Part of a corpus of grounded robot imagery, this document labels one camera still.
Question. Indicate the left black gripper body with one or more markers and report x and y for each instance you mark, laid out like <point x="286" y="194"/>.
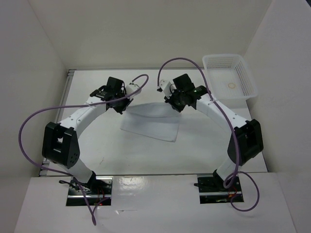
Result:
<point x="120" y="106"/>

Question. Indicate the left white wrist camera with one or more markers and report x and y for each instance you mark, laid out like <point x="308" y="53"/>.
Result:
<point x="132" y="89"/>

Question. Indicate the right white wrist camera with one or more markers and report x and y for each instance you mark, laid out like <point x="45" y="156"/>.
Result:
<point x="165" y="87"/>

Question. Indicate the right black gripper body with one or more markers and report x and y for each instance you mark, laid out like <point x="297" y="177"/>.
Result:
<point x="176" y="100"/>

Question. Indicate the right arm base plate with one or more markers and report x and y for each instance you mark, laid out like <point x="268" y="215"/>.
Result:
<point x="210" y="193"/>

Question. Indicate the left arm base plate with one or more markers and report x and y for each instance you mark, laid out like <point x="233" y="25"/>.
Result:
<point x="101" y="196"/>

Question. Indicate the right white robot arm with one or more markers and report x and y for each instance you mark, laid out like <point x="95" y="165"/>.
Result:
<point x="246" y="136"/>

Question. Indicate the white fabric skirt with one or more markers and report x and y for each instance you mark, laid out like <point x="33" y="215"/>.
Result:
<point x="154" y="120"/>

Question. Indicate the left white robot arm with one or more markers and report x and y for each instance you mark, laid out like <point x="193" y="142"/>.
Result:
<point x="60" y="142"/>

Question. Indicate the white perforated plastic basket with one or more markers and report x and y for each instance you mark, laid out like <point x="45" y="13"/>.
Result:
<point x="222" y="69"/>

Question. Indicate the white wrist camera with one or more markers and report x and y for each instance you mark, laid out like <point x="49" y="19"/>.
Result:
<point x="165" y="87"/>
<point x="132" y="89"/>

